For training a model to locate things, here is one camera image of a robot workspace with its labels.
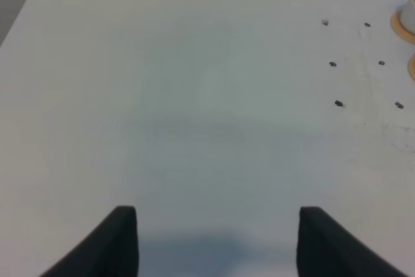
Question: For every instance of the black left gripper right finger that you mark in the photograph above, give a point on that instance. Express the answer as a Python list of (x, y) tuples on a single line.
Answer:
[(325, 248)]

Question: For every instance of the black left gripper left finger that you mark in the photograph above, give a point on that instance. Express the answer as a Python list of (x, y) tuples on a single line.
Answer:
[(111, 249)]

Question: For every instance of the near orange coaster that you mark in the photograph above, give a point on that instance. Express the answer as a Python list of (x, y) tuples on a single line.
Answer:
[(411, 67)]

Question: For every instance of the orange coaster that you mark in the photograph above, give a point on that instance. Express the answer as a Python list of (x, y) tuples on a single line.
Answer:
[(411, 67), (400, 30)]

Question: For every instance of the far orange coaster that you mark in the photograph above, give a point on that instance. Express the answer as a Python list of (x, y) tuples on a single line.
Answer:
[(400, 30)]

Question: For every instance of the far white teacup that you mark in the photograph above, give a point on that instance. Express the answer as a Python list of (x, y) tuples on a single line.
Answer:
[(407, 16)]

